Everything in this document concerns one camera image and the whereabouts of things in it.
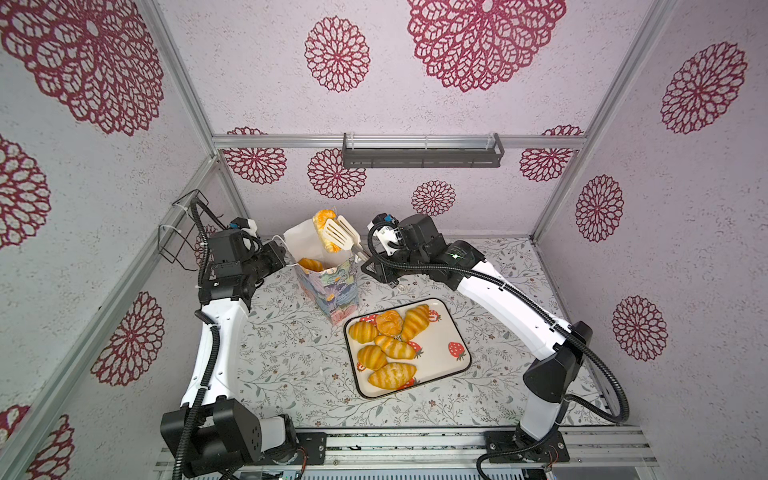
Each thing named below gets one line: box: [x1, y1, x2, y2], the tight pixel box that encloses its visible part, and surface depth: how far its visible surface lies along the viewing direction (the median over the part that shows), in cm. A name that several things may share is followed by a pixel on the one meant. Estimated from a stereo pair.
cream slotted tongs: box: [324, 215, 371, 261], surface depth 73 cm
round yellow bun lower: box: [357, 345, 388, 371], surface depth 87 cm
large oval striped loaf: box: [367, 362, 417, 390], surface depth 83 cm
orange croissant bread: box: [375, 310, 404, 338], surface depth 94 cm
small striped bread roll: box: [312, 209, 343, 253], surface depth 75 cm
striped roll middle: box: [374, 336, 416, 360], surface depth 89 cm
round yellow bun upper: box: [348, 321, 378, 344], surface depth 92 cm
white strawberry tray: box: [344, 298, 472, 399], surface depth 92 cm
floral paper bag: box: [284, 219, 361, 326], surface depth 89 cm
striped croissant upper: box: [402, 303, 430, 342], surface depth 94 cm
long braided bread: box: [298, 258, 324, 272], surface depth 99 cm
